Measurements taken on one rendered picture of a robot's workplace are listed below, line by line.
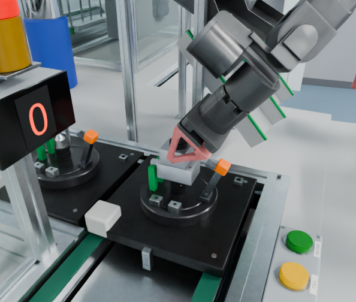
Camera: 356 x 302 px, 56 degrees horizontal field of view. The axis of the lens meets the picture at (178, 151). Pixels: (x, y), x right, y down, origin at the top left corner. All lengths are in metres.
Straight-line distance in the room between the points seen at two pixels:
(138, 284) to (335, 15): 0.47
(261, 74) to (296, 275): 0.28
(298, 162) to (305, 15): 0.57
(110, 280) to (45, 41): 1.01
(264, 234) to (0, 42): 0.47
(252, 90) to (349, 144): 0.71
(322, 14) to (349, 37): 3.56
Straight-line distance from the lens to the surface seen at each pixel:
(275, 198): 0.67
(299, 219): 0.79
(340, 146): 1.10
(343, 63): 4.10
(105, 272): 0.59
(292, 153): 1.02
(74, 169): 0.70
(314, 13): 0.47
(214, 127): 0.49
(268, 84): 0.45
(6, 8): 0.38
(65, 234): 0.62
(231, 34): 0.46
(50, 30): 1.39
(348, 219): 0.84
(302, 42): 0.45
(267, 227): 0.61
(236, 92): 0.46
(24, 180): 0.48
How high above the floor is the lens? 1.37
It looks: 32 degrees down
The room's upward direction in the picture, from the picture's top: straight up
